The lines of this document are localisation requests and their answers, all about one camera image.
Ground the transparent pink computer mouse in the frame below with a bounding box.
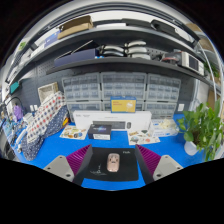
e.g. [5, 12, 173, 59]
[105, 152, 121, 173]

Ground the small black product box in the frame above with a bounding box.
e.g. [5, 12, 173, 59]
[87, 123, 113, 141]

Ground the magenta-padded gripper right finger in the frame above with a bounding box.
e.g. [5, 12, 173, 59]
[134, 143, 184, 185]

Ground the colourful sticker sheet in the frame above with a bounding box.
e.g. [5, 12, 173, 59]
[59, 124, 88, 141]
[126, 129, 162, 146]

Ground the green plant in white pot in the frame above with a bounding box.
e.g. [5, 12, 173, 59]
[175, 98, 224, 163]

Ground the white keyboard packaging box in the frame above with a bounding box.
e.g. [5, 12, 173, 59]
[72, 109, 153, 132]

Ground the white and blue glove box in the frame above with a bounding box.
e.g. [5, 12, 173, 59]
[150, 118, 180, 138]

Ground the polka-dot fabric cover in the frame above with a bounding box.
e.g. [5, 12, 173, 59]
[20, 90, 70, 162]

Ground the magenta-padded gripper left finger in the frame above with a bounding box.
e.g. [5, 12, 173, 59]
[43, 143, 94, 187]

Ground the cream open storage crate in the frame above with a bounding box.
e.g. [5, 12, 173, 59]
[37, 81, 60, 104]

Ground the yellow and blue box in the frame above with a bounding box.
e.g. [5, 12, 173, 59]
[109, 95, 138, 114]

